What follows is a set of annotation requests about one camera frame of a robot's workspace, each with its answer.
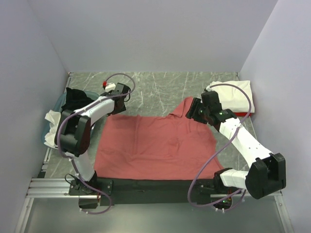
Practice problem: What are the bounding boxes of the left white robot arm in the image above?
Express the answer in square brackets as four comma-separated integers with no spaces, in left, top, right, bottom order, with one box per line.
[54,83,132,195]

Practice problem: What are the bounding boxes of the pink t shirt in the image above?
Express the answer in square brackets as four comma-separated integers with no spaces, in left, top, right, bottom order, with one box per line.
[94,97,222,180]

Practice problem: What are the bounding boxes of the folded red t shirt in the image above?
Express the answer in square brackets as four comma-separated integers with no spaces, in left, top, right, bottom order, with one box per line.
[234,112,253,117]

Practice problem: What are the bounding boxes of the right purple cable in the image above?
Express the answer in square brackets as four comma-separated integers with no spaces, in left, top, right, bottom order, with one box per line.
[188,83,252,212]

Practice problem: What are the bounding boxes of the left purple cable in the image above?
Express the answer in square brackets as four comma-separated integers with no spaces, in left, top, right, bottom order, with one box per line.
[57,72,137,216]

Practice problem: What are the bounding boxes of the crumpled white t shirt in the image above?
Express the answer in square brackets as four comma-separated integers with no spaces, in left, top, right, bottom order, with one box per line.
[44,110,61,149]

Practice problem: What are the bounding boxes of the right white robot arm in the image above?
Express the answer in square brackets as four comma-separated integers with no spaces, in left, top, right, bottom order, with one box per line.
[186,91,287,200]

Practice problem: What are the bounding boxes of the black base crossbar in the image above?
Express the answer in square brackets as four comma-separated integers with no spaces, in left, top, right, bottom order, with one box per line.
[68,176,241,207]

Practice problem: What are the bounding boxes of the purple cable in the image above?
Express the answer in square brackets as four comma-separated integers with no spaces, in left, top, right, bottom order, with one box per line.
[188,83,252,212]
[57,72,137,216]

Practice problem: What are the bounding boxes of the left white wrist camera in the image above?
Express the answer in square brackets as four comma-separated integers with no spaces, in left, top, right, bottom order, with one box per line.
[103,81,116,92]

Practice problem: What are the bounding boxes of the black t shirt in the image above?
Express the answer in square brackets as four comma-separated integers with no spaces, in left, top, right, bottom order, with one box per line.
[61,87,95,113]

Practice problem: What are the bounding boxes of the folded white t shirt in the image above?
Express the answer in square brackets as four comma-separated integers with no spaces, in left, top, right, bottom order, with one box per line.
[206,81,255,113]

